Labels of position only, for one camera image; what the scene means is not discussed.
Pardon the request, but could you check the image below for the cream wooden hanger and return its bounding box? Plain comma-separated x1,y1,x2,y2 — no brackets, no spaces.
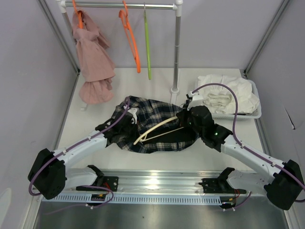
133,116,183,145

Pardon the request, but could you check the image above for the navy plaid skirt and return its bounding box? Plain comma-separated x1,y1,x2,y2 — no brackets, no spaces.
95,96,199,154

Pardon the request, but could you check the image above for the pink skirt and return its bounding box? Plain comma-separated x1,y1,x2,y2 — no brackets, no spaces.
72,11,115,104

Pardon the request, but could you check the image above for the orange hanger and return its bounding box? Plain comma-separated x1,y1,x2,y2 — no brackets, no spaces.
119,0,141,73
72,0,85,29

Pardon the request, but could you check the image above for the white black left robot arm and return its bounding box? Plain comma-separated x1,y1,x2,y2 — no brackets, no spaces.
28,108,137,199

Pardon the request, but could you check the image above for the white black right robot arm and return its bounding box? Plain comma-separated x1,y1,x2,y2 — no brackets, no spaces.
176,106,305,210

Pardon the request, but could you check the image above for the green hanger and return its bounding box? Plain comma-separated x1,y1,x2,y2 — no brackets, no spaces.
143,3,152,80

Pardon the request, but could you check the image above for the white garment in basket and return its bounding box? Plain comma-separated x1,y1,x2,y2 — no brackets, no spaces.
197,73,260,115

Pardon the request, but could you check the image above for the white laundry basket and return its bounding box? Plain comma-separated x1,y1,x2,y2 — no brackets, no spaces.
196,76,263,120

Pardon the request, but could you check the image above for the silver white clothes rack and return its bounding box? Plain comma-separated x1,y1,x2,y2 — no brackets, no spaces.
56,0,183,104

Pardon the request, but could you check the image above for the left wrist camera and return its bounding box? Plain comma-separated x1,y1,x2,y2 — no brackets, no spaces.
124,107,139,125

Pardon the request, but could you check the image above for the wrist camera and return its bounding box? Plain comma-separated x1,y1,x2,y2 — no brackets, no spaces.
186,92,203,111
124,107,139,125

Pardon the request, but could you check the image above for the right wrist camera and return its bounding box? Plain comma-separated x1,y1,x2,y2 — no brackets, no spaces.
186,92,203,111

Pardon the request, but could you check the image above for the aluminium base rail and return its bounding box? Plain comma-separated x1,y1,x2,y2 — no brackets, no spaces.
32,169,293,198

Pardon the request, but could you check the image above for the white slotted cable duct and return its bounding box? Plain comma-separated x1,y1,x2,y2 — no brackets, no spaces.
42,194,234,206

